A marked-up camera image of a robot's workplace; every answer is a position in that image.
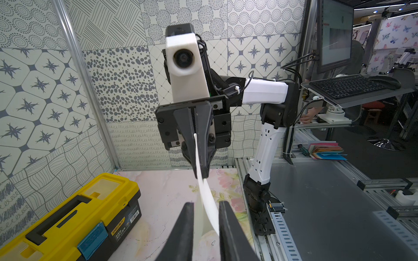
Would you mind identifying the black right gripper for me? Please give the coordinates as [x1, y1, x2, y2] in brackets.
[155, 100, 231, 179]

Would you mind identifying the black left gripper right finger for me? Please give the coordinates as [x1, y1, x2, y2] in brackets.
[219, 201, 259, 261]

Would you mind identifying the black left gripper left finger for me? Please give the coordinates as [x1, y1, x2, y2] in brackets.
[156, 202, 194, 261]

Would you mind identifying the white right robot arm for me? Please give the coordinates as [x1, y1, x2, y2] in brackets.
[155, 27, 298, 236]

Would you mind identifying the stack of coloured paper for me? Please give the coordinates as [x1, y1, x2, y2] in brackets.
[308, 141, 347, 161]

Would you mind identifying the yellow and black toolbox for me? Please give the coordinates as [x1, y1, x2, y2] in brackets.
[1, 173, 142, 261]

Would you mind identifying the black keyboard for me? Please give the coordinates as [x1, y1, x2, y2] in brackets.
[310, 75, 385, 100]

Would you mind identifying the black computer monitor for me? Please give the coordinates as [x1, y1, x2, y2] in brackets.
[316, 0, 354, 74]

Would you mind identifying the black computer mouse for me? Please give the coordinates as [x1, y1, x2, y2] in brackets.
[369, 75, 401, 90]

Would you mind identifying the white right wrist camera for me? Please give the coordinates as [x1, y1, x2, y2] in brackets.
[165, 23, 210, 103]

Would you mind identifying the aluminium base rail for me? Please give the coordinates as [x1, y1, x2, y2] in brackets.
[235, 158, 302, 261]

